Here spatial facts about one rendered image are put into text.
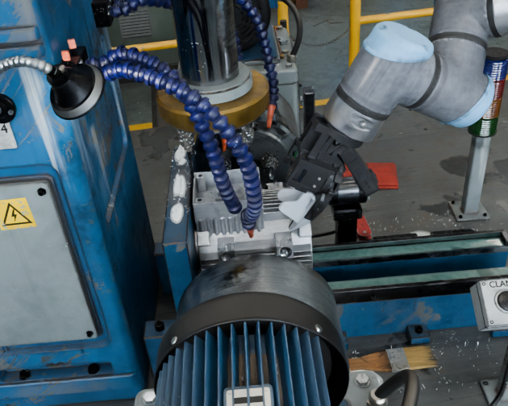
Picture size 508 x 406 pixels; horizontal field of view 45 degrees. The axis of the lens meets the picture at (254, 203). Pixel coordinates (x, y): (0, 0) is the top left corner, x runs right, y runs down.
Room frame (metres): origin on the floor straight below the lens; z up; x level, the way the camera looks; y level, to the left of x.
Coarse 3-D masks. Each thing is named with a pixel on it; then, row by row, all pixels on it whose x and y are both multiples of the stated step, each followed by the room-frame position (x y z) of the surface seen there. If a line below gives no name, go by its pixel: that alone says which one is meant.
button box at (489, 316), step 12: (480, 288) 0.65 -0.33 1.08; (492, 288) 0.65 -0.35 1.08; (504, 288) 0.65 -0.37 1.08; (480, 300) 0.64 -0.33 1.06; (492, 300) 0.63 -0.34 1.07; (480, 312) 0.64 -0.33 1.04; (492, 312) 0.62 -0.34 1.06; (504, 312) 0.62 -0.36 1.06; (480, 324) 0.63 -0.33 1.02; (492, 324) 0.61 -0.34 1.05; (504, 324) 0.61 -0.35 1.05
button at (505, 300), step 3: (504, 291) 0.64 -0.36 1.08; (507, 291) 0.64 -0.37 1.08; (498, 294) 0.64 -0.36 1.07; (501, 294) 0.64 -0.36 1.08; (504, 294) 0.64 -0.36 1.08; (507, 294) 0.64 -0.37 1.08; (498, 297) 0.63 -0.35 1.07; (501, 297) 0.63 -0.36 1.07; (504, 297) 0.63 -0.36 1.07; (507, 297) 0.63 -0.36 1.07; (498, 300) 0.63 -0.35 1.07; (501, 300) 0.63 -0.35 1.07; (504, 300) 0.63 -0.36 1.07; (507, 300) 0.63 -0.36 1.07; (498, 303) 0.63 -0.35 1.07; (501, 303) 0.63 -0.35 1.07; (504, 303) 0.63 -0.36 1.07; (507, 303) 0.62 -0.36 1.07; (501, 306) 0.62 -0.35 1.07; (504, 306) 0.62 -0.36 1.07; (507, 306) 0.62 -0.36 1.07; (504, 309) 0.62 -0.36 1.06; (507, 309) 0.62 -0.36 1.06
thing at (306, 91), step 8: (304, 88) 1.03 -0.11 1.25; (312, 88) 1.03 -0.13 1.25; (304, 96) 1.01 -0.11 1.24; (312, 96) 1.01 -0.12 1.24; (304, 104) 1.01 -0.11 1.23; (312, 104) 1.01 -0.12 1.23; (304, 112) 1.01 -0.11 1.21; (312, 112) 1.01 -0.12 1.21; (304, 120) 1.02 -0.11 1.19; (304, 128) 1.02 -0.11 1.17
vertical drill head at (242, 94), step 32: (192, 0) 0.85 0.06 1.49; (224, 0) 0.86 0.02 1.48; (192, 32) 0.85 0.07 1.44; (224, 32) 0.86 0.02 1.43; (192, 64) 0.85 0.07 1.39; (224, 64) 0.85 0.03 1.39; (160, 96) 0.87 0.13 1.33; (224, 96) 0.83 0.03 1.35; (256, 96) 0.84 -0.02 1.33; (192, 128) 0.81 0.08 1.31
